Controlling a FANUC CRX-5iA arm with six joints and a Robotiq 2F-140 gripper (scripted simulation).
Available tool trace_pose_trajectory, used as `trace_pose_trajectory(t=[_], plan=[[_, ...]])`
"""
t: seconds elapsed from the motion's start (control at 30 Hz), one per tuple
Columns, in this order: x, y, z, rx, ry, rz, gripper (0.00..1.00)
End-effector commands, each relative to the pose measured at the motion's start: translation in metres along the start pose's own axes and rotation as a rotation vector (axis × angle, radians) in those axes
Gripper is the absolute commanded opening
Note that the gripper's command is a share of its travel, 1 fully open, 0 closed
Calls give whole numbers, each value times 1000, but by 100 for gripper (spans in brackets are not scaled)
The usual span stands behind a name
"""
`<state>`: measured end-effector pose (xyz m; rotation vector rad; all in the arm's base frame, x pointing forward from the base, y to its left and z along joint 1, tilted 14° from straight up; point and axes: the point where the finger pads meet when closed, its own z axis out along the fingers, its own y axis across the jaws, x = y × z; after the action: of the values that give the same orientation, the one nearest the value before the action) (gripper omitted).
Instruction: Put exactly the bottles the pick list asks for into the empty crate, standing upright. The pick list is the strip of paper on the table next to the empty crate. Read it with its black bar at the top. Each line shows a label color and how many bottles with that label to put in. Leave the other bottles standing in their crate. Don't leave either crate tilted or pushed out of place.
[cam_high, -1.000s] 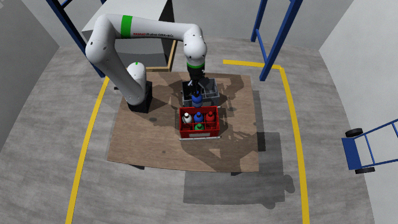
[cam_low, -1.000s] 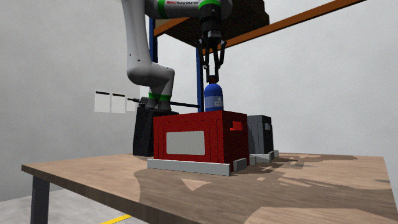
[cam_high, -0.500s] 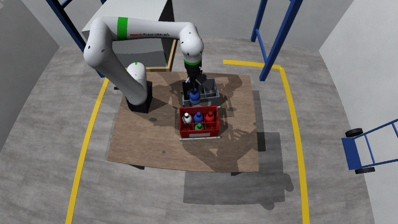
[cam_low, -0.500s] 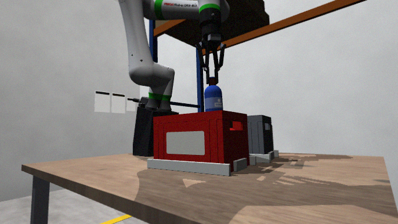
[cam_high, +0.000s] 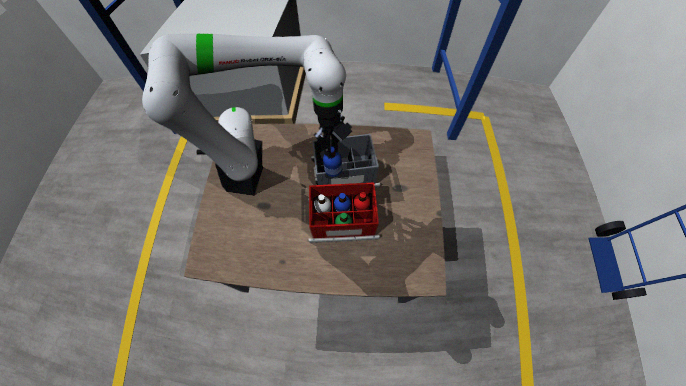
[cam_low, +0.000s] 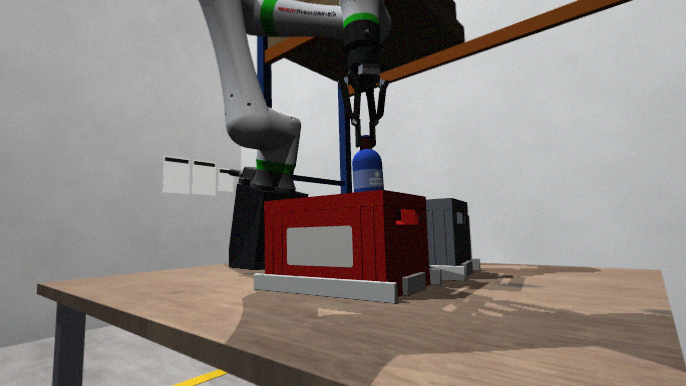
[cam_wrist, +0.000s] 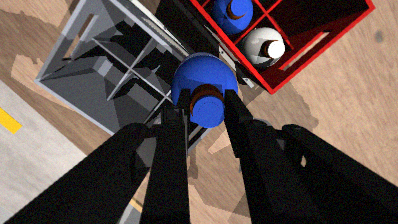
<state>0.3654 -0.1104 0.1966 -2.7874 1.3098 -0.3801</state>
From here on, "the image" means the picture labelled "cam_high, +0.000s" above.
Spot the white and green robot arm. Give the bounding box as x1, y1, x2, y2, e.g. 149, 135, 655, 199
142, 34, 346, 181

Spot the green bottle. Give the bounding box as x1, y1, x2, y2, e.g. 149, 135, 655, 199
335, 213, 353, 224

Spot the dark red crate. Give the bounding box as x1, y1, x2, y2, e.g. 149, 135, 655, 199
309, 183, 378, 239

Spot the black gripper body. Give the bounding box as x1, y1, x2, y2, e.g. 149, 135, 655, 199
317, 115, 341, 134

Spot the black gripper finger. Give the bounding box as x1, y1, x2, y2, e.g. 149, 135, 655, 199
331, 114, 345, 153
314, 128, 332, 158

